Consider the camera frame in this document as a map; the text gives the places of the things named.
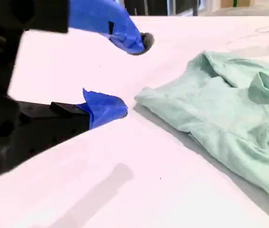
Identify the pale green T-shirt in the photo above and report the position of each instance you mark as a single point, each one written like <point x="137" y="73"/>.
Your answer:
<point x="208" y="107"/>

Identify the dark metal frame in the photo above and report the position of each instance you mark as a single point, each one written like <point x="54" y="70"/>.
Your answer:
<point x="160" y="7"/>

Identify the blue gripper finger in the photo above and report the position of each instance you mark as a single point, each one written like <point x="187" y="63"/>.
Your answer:
<point x="106" y="16"/>
<point x="101" y="111"/>

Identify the brown cardboard box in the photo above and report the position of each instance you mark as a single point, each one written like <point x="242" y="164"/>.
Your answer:
<point x="227" y="3"/>

